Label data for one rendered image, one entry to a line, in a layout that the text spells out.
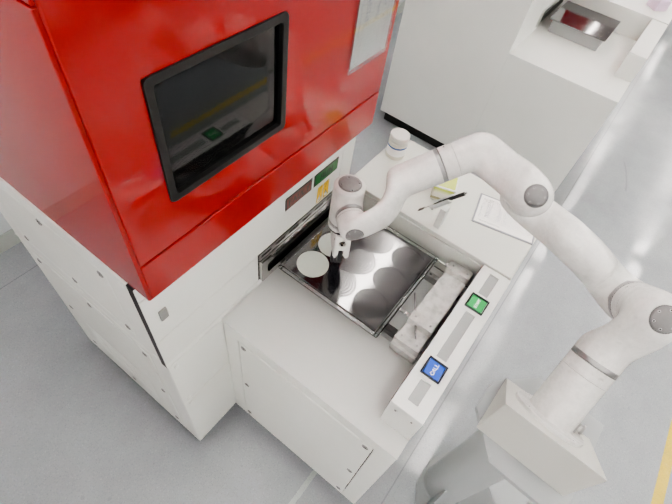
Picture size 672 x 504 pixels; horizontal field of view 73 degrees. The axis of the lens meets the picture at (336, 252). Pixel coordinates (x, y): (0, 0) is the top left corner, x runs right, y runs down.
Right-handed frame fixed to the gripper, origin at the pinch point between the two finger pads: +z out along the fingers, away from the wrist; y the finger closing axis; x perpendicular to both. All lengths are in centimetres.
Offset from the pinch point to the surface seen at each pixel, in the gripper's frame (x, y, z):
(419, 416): -16, -51, -4
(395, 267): -19.2, -2.6, 2.0
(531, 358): -112, 4, 92
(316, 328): 6.2, -19.6, 10.0
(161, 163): 37, -27, -61
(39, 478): 108, -40, 92
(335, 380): 1.6, -35.9, 10.0
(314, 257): 6.5, 1.1, 2.0
